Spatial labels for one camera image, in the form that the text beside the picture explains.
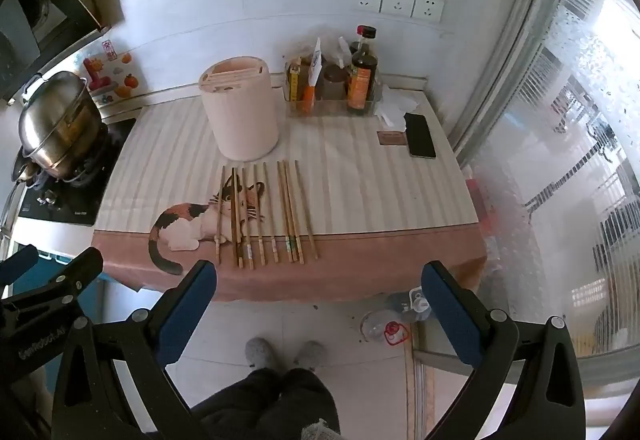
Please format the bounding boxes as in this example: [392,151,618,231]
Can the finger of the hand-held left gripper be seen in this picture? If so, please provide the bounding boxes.
[0,244,39,293]
[0,247,104,321]

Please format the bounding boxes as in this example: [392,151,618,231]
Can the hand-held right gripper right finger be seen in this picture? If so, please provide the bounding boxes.
[421,261,586,440]

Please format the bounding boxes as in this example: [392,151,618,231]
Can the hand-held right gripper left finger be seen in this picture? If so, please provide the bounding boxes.
[52,260,218,440]

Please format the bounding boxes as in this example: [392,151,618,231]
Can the row of chopsticks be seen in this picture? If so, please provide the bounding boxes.
[214,160,319,271]

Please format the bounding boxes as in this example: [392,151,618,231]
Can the pink utensil holder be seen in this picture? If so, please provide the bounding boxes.
[198,54,280,162]

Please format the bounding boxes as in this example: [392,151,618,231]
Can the clear plastic bottle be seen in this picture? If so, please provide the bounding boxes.
[359,286,432,347]

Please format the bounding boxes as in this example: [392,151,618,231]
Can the black gas stove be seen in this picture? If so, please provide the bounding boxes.
[16,116,139,227]

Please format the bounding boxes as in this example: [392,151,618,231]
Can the grey left slipper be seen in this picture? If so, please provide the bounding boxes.
[244,337,276,369]

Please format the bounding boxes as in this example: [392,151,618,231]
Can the grey slipper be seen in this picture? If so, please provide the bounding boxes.
[244,337,276,369]
[293,340,328,369]

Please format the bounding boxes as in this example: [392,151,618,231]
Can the grey right slipper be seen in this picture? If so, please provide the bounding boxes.
[293,340,328,369]

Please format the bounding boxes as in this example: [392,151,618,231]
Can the person's dark trousers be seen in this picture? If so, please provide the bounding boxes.
[191,366,342,440]

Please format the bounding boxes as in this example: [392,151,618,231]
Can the steel pot with lid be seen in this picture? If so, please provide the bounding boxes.
[16,71,109,181]

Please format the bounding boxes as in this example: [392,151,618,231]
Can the striped cat print tablecloth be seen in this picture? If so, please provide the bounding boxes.
[92,88,489,305]

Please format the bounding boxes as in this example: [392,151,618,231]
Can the black smartphone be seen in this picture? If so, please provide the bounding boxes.
[403,113,437,159]

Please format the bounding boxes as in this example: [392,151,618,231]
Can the white crumpled tissue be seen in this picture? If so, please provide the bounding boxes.
[374,86,417,131]

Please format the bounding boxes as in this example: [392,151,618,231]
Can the frosted glass sliding door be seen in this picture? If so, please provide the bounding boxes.
[447,0,640,388]

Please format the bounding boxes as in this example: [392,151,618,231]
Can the clear condiment rack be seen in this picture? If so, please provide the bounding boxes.
[281,62,384,119]

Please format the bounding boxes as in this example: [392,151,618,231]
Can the dark sauce bottle orange label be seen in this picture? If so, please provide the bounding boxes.
[346,25,380,117]

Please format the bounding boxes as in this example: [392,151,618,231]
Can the yellow seasoning box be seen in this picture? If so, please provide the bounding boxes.
[286,61,304,103]

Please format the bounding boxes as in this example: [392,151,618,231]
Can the brown jar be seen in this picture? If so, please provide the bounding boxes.
[322,64,349,101]

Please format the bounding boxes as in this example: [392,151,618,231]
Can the white and orange packet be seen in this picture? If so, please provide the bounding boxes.
[301,38,324,115]

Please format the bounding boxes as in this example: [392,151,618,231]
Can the fruit wall sticker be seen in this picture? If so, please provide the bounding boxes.
[81,38,140,106]

